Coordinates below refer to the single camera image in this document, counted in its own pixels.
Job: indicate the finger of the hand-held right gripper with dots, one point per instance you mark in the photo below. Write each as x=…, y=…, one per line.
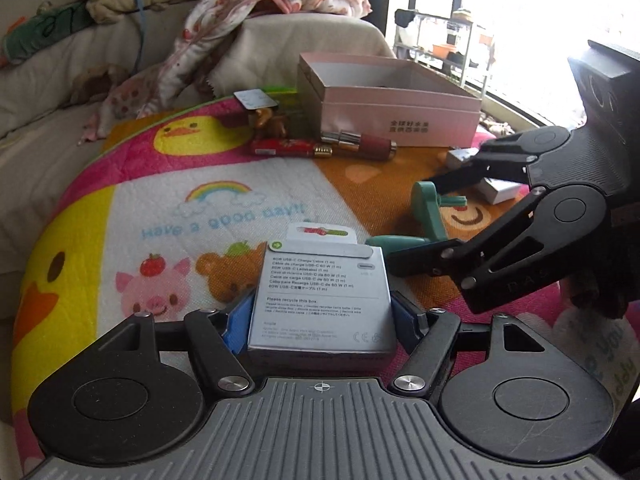
x=500, y=165
x=500, y=270

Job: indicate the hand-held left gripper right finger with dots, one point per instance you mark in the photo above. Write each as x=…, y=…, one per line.
x=407, y=325

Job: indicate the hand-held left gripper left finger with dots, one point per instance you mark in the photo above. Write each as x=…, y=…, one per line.
x=215, y=350

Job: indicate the teal plastic tool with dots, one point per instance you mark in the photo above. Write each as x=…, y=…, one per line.
x=427, y=212

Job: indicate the pink cardboard box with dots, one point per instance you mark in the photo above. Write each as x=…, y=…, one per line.
x=400, y=120

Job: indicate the maroon lipstick tube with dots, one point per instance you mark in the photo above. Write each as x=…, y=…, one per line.
x=370, y=146

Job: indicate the brown figurine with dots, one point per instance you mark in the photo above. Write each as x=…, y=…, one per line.
x=270, y=122

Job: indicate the small white box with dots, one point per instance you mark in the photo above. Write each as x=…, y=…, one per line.
x=460, y=157
x=497, y=191

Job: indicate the beige shoes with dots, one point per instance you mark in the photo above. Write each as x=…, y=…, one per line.
x=497, y=125

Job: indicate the orange basin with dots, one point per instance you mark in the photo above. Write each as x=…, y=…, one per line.
x=442, y=50

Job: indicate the metal balcony rack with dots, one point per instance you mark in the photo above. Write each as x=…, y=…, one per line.
x=450, y=45

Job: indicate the colourful printed play mat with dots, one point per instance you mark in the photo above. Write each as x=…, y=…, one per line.
x=200, y=220

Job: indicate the red gold lipstick tube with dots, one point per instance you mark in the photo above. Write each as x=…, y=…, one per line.
x=285, y=148

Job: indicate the white blister card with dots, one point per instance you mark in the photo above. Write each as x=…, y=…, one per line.
x=255, y=99

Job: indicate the floral pink blanket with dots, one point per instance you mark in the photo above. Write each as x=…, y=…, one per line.
x=215, y=25

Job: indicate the green plush toy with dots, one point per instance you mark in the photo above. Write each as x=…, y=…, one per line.
x=40, y=35

